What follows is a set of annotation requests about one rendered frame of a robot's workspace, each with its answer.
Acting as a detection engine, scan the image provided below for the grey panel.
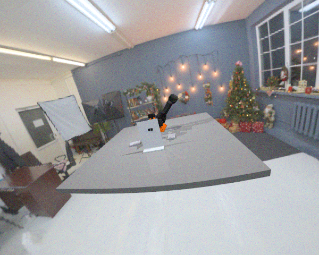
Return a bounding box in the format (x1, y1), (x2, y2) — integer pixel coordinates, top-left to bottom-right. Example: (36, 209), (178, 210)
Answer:
(136, 118), (164, 153)

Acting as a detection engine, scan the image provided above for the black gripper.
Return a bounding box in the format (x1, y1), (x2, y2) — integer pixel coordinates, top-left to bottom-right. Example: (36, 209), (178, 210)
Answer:
(148, 113), (155, 120)

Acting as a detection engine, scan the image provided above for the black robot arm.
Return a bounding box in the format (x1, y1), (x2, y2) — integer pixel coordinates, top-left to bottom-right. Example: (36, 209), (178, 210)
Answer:
(156, 94), (178, 127)

